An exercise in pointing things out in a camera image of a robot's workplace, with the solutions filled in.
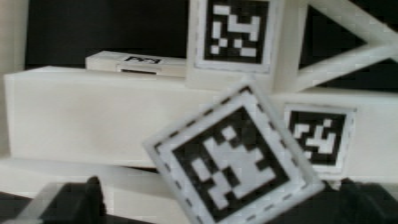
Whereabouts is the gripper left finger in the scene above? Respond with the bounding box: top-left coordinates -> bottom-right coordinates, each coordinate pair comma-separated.
11,175 -> 109,224

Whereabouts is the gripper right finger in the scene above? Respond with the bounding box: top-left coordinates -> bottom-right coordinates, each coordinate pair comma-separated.
278,179 -> 398,224

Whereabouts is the white tagged cube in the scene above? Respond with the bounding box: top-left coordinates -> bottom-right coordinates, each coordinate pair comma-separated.
145,80 -> 324,224

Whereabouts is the white chair back frame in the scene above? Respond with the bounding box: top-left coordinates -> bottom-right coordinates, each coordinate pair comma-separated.
0,0 -> 398,223

